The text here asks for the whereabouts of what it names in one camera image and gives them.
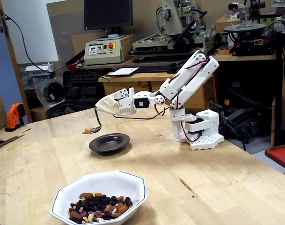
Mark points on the orange black power tool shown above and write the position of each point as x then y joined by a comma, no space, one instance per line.
14,112

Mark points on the black scroll saw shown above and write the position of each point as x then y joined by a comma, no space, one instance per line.
250,44

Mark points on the white paper sheet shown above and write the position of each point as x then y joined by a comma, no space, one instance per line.
123,71

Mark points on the beige control box red button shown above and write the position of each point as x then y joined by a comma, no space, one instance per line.
102,56

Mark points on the trail mix nuts and raisins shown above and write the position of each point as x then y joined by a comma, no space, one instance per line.
97,206

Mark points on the green box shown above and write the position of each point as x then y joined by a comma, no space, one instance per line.
271,20

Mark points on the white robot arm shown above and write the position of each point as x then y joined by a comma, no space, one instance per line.
193,75

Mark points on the black keyboard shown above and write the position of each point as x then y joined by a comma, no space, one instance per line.
154,68

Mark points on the flat cardboard piece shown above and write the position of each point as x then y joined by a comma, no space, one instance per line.
2,137

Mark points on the wooden door frame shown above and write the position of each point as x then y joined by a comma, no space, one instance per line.
14,61

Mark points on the black filament spool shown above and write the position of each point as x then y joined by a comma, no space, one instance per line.
53,92

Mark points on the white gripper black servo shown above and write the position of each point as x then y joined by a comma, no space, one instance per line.
126,105

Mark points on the masking tape piece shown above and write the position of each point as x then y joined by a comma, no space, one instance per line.
172,136

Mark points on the metal spoon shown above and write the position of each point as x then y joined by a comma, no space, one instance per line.
97,129

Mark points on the cardboard box with white parts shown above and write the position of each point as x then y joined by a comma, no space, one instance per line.
224,24

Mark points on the beige cnc milling machine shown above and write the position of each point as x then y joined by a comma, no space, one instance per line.
177,14

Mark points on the red padded chair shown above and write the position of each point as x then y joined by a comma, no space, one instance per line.
280,155

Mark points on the black computer monitor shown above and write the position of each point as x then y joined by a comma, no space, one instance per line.
107,14

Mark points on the white octagonal bowl blue rim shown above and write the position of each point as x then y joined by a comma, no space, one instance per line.
123,185

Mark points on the green circuit board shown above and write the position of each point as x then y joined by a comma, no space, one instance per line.
216,108

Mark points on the wooden workbench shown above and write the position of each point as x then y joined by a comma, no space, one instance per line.
144,84

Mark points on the black tool case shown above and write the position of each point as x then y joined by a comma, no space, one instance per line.
83,89

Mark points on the dark brown plate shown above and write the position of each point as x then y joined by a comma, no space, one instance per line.
109,143

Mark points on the wooden machine bench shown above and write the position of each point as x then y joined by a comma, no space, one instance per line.
250,57

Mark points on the cashew nut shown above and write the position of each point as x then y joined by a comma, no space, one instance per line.
88,130

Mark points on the blue door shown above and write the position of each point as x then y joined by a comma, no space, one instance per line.
2,70

